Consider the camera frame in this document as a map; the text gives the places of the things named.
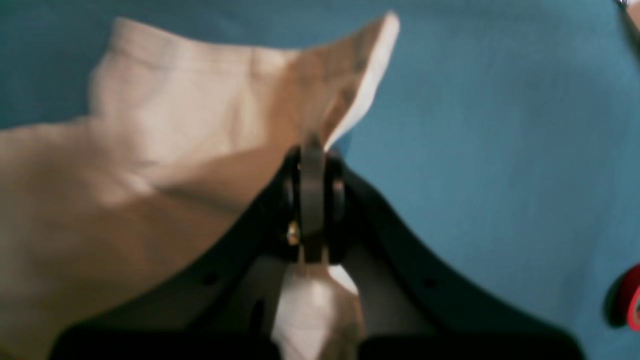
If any red tape roll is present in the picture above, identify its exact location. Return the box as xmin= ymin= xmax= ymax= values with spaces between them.
xmin=606 ymin=264 xmax=640 ymax=333

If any blue table cloth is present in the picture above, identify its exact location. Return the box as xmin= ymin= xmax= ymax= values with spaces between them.
xmin=1 ymin=0 xmax=639 ymax=360

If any beige T-shirt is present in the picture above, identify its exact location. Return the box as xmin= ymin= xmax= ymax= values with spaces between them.
xmin=0 ymin=13 xmax=400 ymax=360

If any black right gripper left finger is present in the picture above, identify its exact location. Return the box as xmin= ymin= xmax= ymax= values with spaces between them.
xmin=50 ymin=138 xmax=329 ymax=360

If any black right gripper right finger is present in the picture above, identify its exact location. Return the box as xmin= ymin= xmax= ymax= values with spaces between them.
xmin=325 ymin=151 xmax=585 ymax=360

